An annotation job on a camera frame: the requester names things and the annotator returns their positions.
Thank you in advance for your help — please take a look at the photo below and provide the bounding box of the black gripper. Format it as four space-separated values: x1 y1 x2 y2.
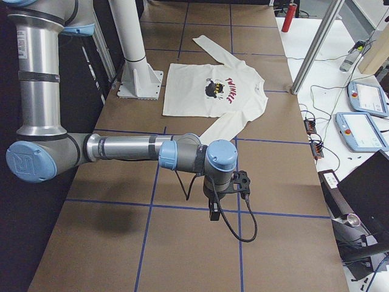
207 190 221 221

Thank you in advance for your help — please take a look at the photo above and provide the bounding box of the cream cat print shirt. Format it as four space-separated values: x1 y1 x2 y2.
163 35 268 145

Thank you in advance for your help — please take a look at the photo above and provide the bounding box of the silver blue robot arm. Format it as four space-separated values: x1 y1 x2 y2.
5 1 238 221

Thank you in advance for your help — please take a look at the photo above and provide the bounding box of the near orange black connector box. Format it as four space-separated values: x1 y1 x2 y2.
310 141 324 160

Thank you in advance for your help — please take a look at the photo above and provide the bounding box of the orange black connector box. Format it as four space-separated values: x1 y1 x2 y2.
303 119 317 134
310 141 324 160

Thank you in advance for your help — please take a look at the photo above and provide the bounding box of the black box with white label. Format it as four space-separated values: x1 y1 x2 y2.
318 170 354 218

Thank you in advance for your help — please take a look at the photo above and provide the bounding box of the far orange black connector box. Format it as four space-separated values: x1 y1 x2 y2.
303 119 317 134

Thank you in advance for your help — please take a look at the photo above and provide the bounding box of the small metal cup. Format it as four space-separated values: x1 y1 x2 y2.
345 214 361 228

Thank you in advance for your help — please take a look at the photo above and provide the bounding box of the black monitor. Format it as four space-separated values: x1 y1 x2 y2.
338 150 388 233

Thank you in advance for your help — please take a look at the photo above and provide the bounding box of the near teach pendant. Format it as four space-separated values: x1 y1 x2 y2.
335 112 388 152

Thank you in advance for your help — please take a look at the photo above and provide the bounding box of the teach pendant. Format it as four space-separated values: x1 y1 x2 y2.
335 112 388 152
347 81 388 117

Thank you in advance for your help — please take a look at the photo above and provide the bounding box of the far teach pendant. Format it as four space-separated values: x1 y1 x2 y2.
347 81 388 117

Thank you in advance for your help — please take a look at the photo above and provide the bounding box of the red cylindrical bottle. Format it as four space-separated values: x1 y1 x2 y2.
281 2 298 33

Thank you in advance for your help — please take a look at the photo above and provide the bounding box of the right black braided cable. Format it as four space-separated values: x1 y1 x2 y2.
174 170 258 243

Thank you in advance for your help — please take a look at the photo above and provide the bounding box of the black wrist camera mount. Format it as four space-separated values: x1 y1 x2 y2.
218 170 250 199

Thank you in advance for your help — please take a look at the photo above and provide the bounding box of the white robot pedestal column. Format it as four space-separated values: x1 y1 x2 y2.
109 0 164 100

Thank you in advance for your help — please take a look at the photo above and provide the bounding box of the aluminium frame post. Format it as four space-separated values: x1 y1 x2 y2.
291 0 345 95

